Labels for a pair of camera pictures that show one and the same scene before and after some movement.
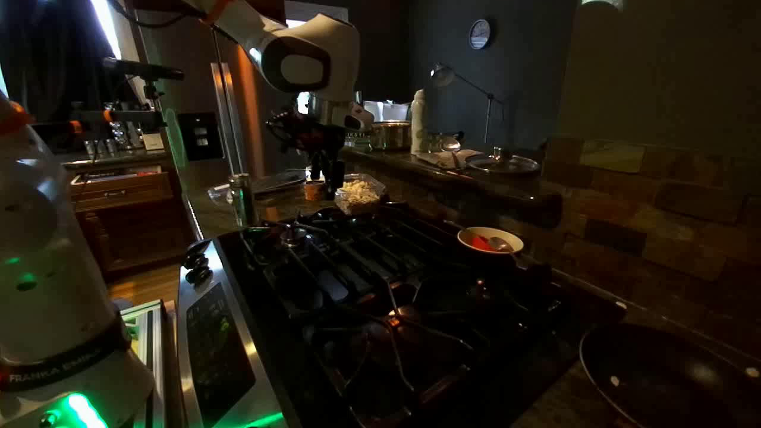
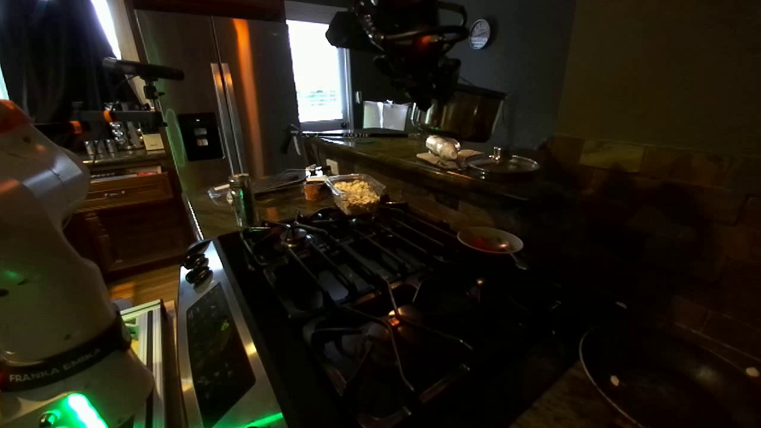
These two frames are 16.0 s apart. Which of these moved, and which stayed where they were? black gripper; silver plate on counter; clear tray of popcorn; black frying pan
Moved: black gripper
Stayed: black frying pan; clear tray of popcorn; silver plate on counter
